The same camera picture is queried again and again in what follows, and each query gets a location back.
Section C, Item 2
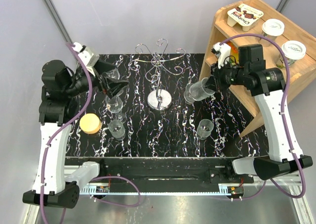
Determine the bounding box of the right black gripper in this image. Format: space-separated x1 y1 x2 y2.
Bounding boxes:
202 59 248 92

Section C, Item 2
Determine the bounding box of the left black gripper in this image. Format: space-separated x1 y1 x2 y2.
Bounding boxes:
65 58 129 97

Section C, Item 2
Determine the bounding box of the chrome wine glass rack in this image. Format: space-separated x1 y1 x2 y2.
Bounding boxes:
131 38 186 112

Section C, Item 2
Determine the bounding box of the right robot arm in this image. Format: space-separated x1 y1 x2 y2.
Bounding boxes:
204 43 313 182

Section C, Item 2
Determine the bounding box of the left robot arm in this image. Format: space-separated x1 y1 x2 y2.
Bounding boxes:
22 60 128 209

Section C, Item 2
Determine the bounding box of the far clear wine glass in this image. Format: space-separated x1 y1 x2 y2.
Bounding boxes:
105 69 125 96

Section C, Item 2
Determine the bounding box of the clear wine glass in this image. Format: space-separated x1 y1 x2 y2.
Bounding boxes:
105 95 126 123
105 69 125 96

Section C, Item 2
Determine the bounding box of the middle clear wine glass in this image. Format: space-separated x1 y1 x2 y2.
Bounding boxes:
105 95 126 123

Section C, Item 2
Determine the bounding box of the colourful sponge pack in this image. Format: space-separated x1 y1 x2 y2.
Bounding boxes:
227 41 238 62

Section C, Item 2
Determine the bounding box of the left ribbed glass goblet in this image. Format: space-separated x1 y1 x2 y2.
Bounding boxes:
108 120 125 140

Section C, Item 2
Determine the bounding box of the chocolate yogurt cup pack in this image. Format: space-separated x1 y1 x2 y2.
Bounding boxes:
227 3 264 32

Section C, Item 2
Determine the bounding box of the far paper coffee cup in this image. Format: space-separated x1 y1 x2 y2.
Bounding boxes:
262 18 285 42

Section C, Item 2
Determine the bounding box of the paper coffee cup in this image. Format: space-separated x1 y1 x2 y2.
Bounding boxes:
281 41 306 66
262 18 285 42

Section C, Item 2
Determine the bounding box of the wooden shelf unit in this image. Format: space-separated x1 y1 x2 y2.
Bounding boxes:
199 0 316 137

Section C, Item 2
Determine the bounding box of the near paper coffee cup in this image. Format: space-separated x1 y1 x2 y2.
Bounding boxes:
281 41 306 66

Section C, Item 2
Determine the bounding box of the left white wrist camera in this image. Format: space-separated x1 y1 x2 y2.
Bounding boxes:
67 42 100 77

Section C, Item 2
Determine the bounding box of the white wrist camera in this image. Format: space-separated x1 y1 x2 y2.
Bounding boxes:
67 42 100 77
211 42 231 69

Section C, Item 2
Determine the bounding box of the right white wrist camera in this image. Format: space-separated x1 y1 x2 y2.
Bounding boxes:
211 42 231 69

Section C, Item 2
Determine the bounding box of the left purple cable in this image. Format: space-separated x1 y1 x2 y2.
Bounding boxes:
39 42 143 224

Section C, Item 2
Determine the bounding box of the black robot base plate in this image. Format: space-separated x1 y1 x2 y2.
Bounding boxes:
65 157 263 196

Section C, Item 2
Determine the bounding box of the aluminium rail frame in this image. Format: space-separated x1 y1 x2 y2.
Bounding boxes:
24 166 316 224

